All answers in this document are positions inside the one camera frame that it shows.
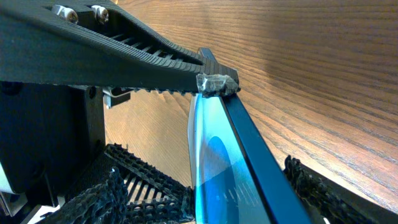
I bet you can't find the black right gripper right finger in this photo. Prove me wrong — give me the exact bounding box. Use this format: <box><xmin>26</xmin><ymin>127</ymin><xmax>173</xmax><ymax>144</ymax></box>
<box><xmin>283</xmin><ymin>156</ymin><xmax>397</xmax><ymax>223</ymax></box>

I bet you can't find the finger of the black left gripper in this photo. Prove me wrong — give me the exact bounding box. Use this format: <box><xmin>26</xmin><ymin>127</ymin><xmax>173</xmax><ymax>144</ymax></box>
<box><xmin>1</xmin><ymin>1</ymin><xmax>240</xmax><ymax>97</ymax></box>
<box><xmin>65</xmin><ymin>144</ymin><xmax>195</xmax><ymax>223</ymax></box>

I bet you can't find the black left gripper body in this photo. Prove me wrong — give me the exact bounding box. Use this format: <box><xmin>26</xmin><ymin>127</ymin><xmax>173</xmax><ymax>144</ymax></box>
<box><xmin>0</xmin><ymin>81</ymin><xmax>131</xmax><ymax>224</ymax></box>

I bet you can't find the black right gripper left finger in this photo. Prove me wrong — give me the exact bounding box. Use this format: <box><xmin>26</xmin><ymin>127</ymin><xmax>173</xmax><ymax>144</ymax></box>
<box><xmin>40</xmin><ymin>167</ymin><xmax>128</xmax><ymax>224</ymax></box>

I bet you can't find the blue Galaxy smartphone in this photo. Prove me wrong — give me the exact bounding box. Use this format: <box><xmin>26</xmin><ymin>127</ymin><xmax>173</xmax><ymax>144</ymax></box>
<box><xmin>187</xmin><ymin>47</ymin><xmax>313</xmax><ymax>224</ymax></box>

